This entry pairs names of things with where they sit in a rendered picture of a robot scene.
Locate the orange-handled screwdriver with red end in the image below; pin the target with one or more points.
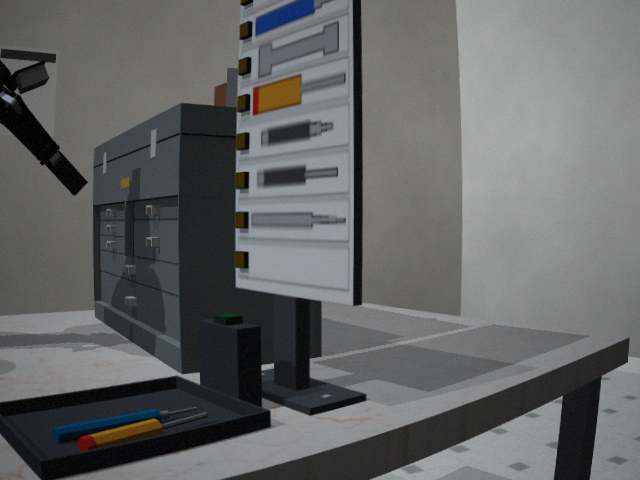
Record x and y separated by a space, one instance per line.
144 429

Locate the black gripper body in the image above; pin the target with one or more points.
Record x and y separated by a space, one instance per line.
4 74

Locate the blue-handled tool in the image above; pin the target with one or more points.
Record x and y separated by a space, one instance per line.
75 431

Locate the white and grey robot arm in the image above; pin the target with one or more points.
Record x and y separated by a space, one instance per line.
28 78

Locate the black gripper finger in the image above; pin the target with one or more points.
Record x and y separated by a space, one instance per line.
41 141
26 144

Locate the dark grey drawer chest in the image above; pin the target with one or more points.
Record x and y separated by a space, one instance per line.
183 157

